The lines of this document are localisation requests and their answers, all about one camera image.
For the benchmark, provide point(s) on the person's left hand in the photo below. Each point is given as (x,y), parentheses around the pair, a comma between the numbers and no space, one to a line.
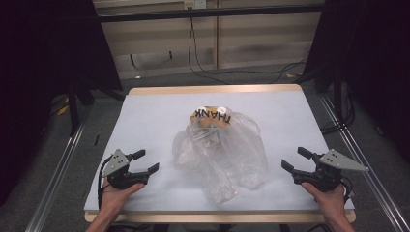
(112,199)

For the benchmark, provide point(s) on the white table mat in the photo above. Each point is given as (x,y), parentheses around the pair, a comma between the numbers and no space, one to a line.
(151,122)

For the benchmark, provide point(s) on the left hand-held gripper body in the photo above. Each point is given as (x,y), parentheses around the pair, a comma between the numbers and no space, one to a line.
(116,164)

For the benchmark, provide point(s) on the black curtain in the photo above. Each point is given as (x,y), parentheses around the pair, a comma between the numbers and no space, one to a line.
(370,58)
(38,64)

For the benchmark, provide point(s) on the wooden table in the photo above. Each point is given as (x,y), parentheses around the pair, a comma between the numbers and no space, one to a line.
(212,89)

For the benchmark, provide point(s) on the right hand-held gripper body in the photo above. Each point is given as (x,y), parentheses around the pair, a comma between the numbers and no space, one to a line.
(338,161)

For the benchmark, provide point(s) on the small black floor object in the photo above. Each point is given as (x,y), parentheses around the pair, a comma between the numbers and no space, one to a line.
(96,139)

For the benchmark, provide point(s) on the white wall outlet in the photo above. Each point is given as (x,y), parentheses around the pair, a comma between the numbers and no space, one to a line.
(195,4)

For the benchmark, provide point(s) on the black metal stand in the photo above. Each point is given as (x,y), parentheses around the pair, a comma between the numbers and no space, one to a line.
(336,93)
(73,106)

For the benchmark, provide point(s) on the clear plastic bag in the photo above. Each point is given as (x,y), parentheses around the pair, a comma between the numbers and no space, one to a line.
(225,158)

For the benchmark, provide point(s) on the person's right hand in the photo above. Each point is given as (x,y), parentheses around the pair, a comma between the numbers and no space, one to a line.
(332,203)

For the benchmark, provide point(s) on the black horizontal bar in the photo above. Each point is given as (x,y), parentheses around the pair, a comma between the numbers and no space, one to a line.
(209,13)

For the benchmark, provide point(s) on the metal floor rail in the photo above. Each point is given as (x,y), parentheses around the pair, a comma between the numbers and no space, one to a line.
(377,190)
(54,180)

